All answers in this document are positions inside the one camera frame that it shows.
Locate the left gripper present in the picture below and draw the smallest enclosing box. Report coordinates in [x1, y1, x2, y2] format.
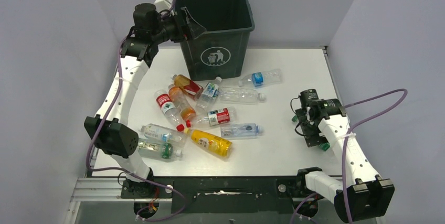
[151, 7, 205, 45]

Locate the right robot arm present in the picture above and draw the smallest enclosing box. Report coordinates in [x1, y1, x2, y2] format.
[295, 89, 395, 223]

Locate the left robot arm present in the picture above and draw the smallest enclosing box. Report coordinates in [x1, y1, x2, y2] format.
[84, 3, 206, 183]

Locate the dark green trash bin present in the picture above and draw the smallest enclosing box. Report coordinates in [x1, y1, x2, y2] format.
[175, 0, 255, 81]

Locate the red orange tea bottle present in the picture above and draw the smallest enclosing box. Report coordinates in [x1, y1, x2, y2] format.
[172, 74, 203, 101]

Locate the blue label clear bottle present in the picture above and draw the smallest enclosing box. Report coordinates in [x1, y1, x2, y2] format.
[238, 69, 283, 88]

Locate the blue white label bottle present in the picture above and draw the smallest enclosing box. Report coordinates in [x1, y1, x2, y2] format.
[195, 77, 222, 113]

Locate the clear unlabeled bottle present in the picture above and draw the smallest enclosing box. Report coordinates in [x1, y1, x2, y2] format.
[218, 87, 266, 104]

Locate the blue oval label bottle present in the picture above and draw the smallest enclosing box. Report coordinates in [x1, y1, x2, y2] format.
[220, 123, 264, 140]

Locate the red label bottle left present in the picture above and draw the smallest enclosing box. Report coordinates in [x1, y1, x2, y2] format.
[154, 90, 185, 132]

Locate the orange drink bottle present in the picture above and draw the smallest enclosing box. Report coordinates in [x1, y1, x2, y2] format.
[168, 84, 196, 122]

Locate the red white label bottle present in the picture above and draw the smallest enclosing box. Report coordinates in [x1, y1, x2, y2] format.
[185, 106, 237, 129]

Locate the yellow juice bottle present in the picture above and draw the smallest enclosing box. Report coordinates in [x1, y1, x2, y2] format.
[184, 128, 232, 158]

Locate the light blue label bottle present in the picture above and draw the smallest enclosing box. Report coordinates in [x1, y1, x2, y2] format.
[140, 124, 186, 147]

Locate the green tea bottle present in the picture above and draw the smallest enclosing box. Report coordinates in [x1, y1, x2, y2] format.
[137, 138, 184, 162]

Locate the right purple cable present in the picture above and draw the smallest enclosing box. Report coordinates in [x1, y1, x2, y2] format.
[290, 89, 408, 224]

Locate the purple cable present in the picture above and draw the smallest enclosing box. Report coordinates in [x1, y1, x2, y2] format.
[290, 89, 408, 224]
[85, 0, 188, 222]

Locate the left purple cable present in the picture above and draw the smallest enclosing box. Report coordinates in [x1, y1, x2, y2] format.
[85, 0, 188, 222]

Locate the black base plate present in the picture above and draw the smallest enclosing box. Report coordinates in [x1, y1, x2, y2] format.
[121, 175, 310, 214]

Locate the aluminium front rail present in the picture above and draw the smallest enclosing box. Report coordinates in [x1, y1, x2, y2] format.
[72, 176, 303, 202]

